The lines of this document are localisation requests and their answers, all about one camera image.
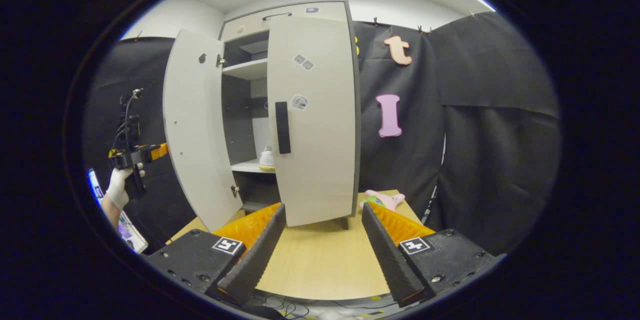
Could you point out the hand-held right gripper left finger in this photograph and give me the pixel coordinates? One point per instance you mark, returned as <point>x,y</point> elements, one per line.
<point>257,255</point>

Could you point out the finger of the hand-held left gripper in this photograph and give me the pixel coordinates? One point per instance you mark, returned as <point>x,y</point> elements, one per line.
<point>152,151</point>

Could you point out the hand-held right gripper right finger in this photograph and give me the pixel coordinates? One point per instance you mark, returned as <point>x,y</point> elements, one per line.
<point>387,255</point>

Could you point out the grey cabinet door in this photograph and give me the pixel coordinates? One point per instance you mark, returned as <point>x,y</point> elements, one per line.
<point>195,120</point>
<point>320,170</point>

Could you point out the grey shoe cabinet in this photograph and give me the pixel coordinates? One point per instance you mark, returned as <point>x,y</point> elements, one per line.
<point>240,125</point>

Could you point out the white shoe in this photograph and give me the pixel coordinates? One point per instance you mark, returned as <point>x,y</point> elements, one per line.
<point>266,160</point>

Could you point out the white cabinet shelf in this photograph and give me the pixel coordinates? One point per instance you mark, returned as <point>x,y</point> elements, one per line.
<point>247,166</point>
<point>247,69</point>

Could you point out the grey cabinet drawer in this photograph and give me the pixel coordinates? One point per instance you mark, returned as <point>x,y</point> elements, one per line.
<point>320,10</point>

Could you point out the pink plush toy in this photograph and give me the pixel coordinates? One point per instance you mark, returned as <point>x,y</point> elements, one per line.
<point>382,200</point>

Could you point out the white printed board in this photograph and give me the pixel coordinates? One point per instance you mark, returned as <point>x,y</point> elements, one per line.
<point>132,235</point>

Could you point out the black backdrop cloth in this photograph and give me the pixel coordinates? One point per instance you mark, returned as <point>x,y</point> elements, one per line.
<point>500,110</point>

